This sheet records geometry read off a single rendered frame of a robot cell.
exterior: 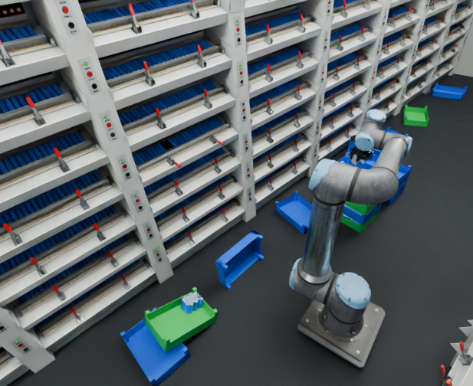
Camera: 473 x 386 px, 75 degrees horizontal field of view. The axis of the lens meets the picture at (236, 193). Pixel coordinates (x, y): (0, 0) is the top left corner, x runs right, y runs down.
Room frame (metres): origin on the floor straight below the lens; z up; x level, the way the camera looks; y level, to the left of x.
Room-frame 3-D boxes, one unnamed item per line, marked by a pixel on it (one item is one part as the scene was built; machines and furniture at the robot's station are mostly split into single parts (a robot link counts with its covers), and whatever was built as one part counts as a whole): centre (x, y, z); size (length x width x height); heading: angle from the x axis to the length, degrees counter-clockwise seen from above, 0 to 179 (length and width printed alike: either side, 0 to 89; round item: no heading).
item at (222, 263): (1.14, 0.01, 0.10); 0.30 x 0.08 x 0.20; 131
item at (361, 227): (1.50, -0.76, 0.04); 0.30 x 0.20 x 0.08; 36
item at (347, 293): (0.74, -0.45, 0.26); 0.17 x 0.15 x 0.18; 55
